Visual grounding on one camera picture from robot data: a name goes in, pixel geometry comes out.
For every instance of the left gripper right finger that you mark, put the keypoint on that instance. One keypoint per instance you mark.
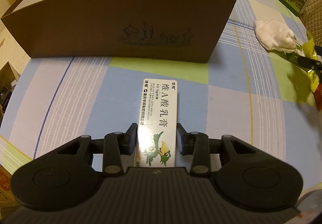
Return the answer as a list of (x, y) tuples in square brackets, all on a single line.
[(195, 144)]

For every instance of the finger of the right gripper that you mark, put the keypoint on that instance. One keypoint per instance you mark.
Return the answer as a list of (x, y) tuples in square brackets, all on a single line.
[(311, 64)]

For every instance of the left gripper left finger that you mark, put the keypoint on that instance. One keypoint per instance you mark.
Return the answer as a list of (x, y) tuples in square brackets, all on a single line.
[(115, 145)]

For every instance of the green white spray box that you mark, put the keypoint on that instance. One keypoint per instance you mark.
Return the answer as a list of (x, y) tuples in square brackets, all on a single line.
[(293, 56)]

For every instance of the yellow snack pouch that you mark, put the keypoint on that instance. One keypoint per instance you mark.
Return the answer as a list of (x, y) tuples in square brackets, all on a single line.
[(310, 52)]

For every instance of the red candy packet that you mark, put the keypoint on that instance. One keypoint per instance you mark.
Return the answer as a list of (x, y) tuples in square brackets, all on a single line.
[(318, 97)]

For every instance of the white ointment box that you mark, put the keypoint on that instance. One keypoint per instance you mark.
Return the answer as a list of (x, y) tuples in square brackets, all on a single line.
[(156, 132)]

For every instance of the white cloth towel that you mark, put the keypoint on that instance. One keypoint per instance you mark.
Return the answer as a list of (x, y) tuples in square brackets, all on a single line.
[(276, 36)]

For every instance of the quilted beige chair cover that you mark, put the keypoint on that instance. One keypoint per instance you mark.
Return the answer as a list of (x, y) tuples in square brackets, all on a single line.
[(312, 18)]

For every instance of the brown cardboard storage box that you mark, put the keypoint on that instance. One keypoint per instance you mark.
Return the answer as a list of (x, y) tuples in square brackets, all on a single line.
[(179, 30)]

